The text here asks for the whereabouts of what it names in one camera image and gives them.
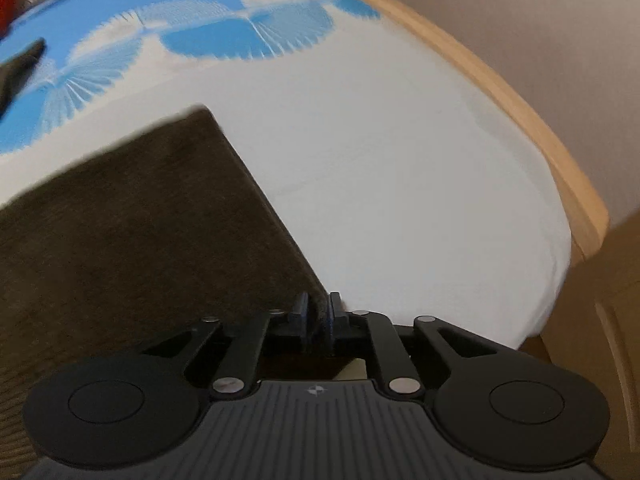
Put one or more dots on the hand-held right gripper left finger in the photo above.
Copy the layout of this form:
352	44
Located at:
301	312

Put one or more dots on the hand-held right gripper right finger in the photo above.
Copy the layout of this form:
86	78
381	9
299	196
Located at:
333	312

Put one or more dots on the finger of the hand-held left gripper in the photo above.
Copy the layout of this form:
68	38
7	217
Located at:
20	72

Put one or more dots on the red folded cloth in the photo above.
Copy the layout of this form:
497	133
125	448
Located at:
7	2

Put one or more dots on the blue and white printed blanket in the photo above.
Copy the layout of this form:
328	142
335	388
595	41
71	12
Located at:
375	160

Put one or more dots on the wooden bed frame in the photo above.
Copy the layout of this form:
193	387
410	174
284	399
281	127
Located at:
500	85

